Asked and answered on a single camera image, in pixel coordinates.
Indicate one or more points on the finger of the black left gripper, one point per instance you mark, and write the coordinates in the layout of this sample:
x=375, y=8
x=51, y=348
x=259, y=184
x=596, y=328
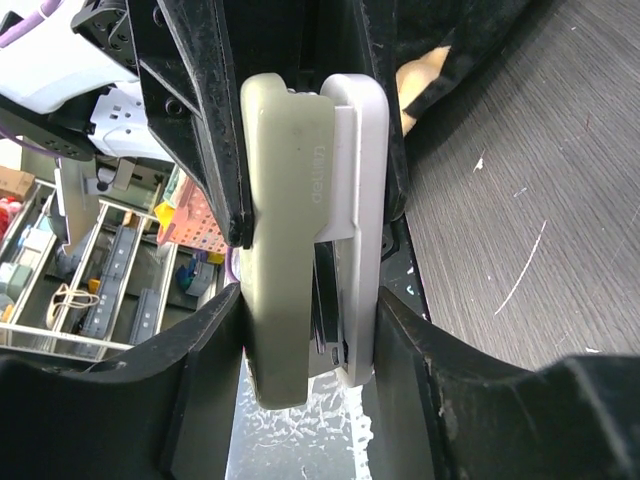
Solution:
x=385, y=90
x=191, y=100

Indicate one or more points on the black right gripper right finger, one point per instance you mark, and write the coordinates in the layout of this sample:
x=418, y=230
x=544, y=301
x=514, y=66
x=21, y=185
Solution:
x=450, y=411

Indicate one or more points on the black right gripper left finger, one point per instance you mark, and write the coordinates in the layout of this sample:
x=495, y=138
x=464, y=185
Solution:
x=163, y=409

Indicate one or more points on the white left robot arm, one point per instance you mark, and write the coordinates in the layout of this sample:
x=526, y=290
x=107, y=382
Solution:
x=69, y=75

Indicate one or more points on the black floral cushion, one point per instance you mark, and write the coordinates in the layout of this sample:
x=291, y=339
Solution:
x=441, y=44

